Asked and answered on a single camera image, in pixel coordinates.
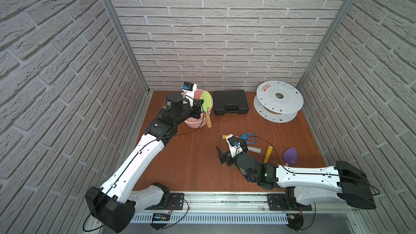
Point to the yellow plastic scoop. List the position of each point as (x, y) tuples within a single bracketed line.
[(268, 153)]

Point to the light blue trowel white handle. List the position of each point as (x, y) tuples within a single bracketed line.
[(254, 149)]

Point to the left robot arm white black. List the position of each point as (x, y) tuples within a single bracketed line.
[(111, 203)]

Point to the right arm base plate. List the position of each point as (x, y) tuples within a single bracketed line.
[(279, 202)]

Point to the right controller board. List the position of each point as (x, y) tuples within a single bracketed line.
[(295, 222)]

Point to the blue rake yellow handle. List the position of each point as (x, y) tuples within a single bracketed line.
[(247, 137)]

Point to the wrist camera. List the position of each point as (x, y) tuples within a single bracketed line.
[(189, 90), (234, 145)]

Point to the controller board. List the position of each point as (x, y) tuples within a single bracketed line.
[(295, 222), (161, 217)]

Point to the black plastic tool case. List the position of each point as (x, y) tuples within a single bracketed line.
[(230, 102)]

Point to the left controller board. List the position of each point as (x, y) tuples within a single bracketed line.
[(161, 217)]

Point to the white empty filament spool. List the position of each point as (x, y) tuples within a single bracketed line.
[(278, 101)]

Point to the aluminium front rail frame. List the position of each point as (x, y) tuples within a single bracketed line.
[(245, 213)]

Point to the green trowel wooden handle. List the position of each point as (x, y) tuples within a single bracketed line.
[(207, 104)]

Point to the purple trowel pink handle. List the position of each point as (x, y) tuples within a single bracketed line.
[(290, 156)]

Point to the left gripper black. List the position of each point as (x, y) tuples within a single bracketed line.
[(197, 109)]

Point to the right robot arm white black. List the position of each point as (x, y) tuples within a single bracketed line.
[(341, 183)]

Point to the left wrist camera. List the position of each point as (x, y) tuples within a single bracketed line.
[(189, 90)]

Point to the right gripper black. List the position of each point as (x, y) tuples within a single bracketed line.
[(226, 156)]

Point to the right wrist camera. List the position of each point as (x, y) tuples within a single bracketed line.
[(234, 145)]

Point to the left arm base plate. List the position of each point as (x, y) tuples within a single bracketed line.
[(174, 201)]

